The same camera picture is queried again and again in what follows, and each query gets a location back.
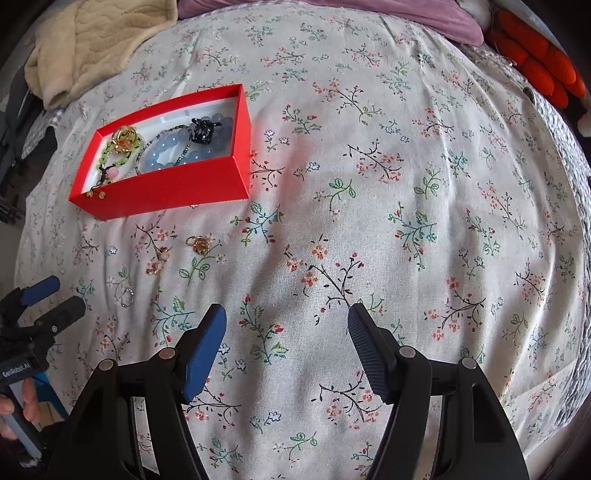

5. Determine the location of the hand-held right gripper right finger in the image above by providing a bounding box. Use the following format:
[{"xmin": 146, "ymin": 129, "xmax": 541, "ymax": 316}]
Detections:
[{"xmin": 347, "ymin": 302, "xmax": 529, "ymax": 480}]

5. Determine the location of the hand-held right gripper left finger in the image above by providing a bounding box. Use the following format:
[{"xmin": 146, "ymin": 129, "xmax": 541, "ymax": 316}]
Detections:
[{"xmin": 65, "ymin": 303, "xmax": 228, "ymax": 480}]

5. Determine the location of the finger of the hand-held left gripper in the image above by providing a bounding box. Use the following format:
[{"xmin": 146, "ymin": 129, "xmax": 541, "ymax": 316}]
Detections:
[
  {"xmin": 18, "ymin": 295, "xmax": 87, "ymax": 352},
  {"xmin": 0, "ymin": 275, "xmax": 61, "ymax": 319}
]

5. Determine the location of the small gold earring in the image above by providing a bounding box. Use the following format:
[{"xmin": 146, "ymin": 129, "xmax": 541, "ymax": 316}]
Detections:
[{"xmin": 147, "ymin": 247, "xmax": 171, "ymax": 275}]

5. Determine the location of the green bead necklace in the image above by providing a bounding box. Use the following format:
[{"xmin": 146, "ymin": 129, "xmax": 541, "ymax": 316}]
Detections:
[{"xmin": 88, "ymin": 138, "xmax": 139, "ymax": 199}]

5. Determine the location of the red cardboard box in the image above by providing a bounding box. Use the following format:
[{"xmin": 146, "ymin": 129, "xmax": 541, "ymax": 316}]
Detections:
[{"xmin": 68, "ymin": 83, "xmax": 253, "ymax": 222}]

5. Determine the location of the gold ring charm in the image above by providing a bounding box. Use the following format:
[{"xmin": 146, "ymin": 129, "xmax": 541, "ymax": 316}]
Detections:
[{"xmin": 111, "ymin": 126, "xmax": 141, "ymax": 153}]

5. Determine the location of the light blue bead bracelet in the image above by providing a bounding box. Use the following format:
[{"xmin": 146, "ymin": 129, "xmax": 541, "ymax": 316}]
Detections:
[{"xmin": 141, "ymin": 115, "xmax": 236, "ymax": 174}]

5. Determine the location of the clear bead bracelet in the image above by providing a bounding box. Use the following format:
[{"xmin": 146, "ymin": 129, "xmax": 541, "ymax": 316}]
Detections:
[{"xmin": 134, "ymin": 136, "xmax": 192, "ymax": 176}]

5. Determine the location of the person's left hand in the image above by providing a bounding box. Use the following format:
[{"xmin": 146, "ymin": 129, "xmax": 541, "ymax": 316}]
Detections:
[{"xmin": 0, "ymin": 377, "xmax": 44, "ymax": 441}]

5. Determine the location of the floral bedsheet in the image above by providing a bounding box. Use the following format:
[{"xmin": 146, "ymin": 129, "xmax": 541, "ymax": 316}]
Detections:
[{"xmin": 14, "ymin": 0, "xmax": 591, "ymax": 480}]

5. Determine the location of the grey checkered cloth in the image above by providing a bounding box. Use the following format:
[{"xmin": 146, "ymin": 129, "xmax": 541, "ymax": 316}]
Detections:
[{"xmin": 21, "ymin": 108, "xmax": 61, "ymax": 153}]

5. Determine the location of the dark clothing pile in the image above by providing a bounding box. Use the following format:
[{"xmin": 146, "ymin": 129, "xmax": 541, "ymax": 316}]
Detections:
[{"xmin": 0, "ymin": 60, "xmax": 56, "ymax": 195}]

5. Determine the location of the beige fleece blanket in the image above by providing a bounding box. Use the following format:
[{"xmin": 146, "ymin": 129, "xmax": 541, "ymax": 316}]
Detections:
[{"xmin": 24, "ymin": 0, "xmax": 178, "ymax": 110}]

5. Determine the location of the purple pillow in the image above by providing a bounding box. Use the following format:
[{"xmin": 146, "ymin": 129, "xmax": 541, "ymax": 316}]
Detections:
[{"xmin": 178, "ymin": 0, "xmax": 485, "ymax": 43}]

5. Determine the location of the orange-red plush toy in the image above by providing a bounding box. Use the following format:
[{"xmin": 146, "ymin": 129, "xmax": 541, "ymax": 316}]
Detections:
[{"xmin": 485, "ymin": 9, "xmax": 587, "ymax": 109}]

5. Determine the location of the white pillow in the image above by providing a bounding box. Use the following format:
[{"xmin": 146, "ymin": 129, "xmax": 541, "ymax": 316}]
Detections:
[{"xmin": 459, "ymin": 0, "xmax": 492, "ymax": 24}]

